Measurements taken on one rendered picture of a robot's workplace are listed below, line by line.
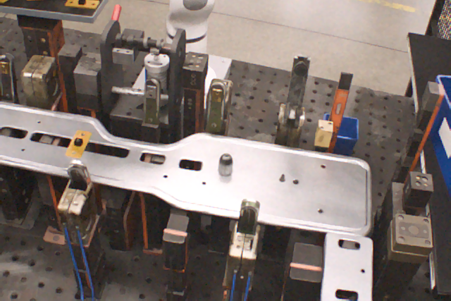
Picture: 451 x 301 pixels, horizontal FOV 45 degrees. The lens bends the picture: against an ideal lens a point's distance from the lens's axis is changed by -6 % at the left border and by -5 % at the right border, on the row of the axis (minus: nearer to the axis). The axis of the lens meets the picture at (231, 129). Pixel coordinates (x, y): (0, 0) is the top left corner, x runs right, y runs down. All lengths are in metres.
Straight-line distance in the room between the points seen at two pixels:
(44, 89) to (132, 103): 0.23
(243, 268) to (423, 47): 0.92
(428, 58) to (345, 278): 0.78
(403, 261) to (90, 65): 0.85
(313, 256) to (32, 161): 0.64
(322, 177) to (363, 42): 2.35
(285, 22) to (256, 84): 1.67
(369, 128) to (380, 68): 1.53
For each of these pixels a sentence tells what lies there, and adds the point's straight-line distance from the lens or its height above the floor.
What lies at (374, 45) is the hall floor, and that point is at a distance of 3.56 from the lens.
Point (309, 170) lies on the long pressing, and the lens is 1.28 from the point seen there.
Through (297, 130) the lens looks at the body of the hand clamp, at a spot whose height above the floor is 1.03.
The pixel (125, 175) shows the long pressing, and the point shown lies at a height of 1.00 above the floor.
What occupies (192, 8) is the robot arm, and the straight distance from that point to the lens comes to 1.49.
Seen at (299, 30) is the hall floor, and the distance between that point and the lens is 3.54.
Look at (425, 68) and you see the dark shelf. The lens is 1.64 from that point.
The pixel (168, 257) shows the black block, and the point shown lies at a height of 0.93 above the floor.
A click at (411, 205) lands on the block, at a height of 1.02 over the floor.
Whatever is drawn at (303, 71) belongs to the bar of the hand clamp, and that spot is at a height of 1.21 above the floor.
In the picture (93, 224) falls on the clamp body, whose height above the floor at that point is 0.94.
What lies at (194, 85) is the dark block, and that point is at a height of 1.07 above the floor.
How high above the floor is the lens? 1.93
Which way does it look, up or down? 44 degrees down
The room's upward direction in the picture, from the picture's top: 6 degrees clockwise
